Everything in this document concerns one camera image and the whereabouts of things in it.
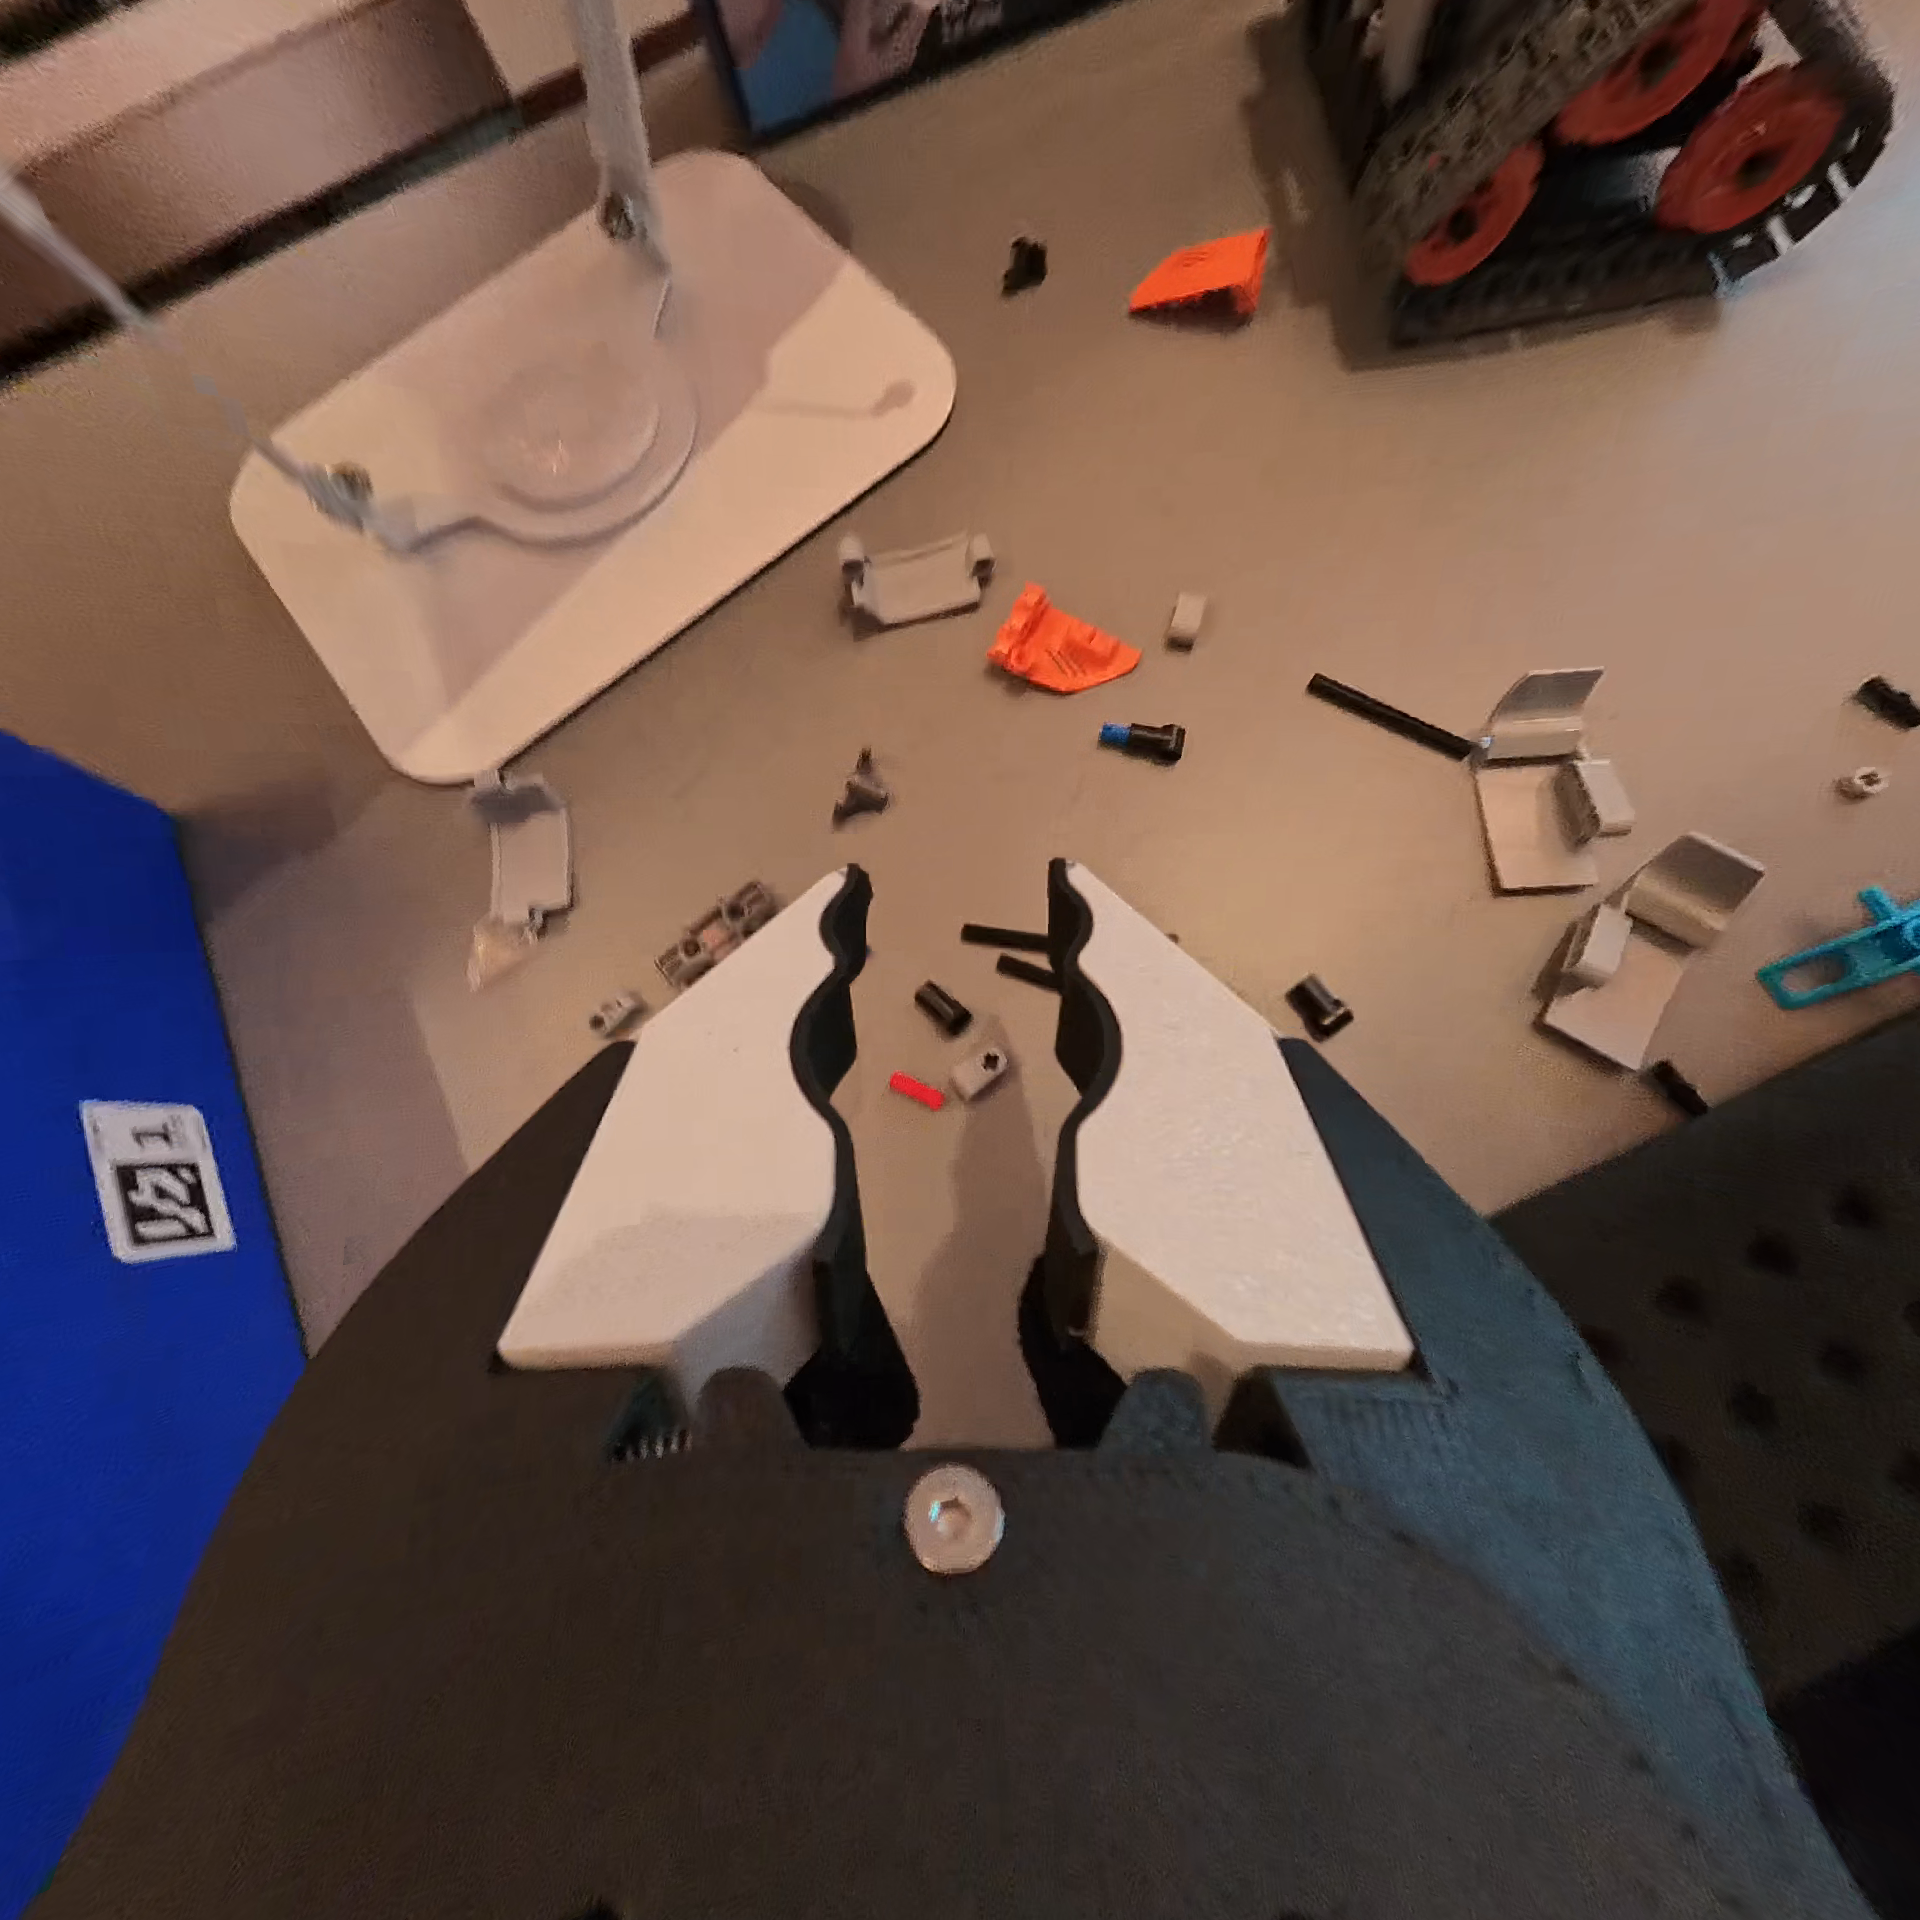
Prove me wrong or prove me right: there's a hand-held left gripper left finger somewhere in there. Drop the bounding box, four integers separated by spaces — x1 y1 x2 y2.
496 862 921 1450

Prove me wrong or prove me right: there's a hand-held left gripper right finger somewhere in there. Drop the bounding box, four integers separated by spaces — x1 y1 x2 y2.
1016 857 1417 1450

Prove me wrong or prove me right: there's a grey curved panel assembly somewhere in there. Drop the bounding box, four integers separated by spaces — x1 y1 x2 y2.
1534 835 1767 1072
1470 667 1635 897

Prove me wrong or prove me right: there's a blue plastic parts bin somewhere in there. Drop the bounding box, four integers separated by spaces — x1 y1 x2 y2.
0 729 313 1920

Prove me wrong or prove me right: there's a dark grey beam piece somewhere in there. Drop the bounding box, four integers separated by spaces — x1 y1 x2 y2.
654 881 783 990

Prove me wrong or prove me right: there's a grey curved panel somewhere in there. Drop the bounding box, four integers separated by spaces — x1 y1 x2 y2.
833 530 998 633
465 768 575 940

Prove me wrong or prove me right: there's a long black axle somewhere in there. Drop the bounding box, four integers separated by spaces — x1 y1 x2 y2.
1303 673 1481 761

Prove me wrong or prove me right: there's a white printed tag sticker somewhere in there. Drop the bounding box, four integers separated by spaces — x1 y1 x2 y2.
78 1099 239 1265

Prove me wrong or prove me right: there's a black perforated chair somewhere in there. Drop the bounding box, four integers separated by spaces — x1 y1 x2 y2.
1485 1012 1920 1920

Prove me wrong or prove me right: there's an orange ribbed panel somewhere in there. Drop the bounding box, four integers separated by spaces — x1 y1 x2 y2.
985 580 1143 698

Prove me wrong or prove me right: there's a teal separator tool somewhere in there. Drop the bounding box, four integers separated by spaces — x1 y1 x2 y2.
1755 886 1920 1011

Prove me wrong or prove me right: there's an orange wedge panel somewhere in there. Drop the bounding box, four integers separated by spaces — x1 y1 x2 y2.
1127 227 1272 323

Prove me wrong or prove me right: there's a grey orange tracked toy robot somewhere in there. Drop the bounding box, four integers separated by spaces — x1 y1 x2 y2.
1303 0 1896 357

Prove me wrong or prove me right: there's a dark blue robot kit box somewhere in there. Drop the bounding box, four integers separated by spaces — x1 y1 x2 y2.
704 0 1119 145

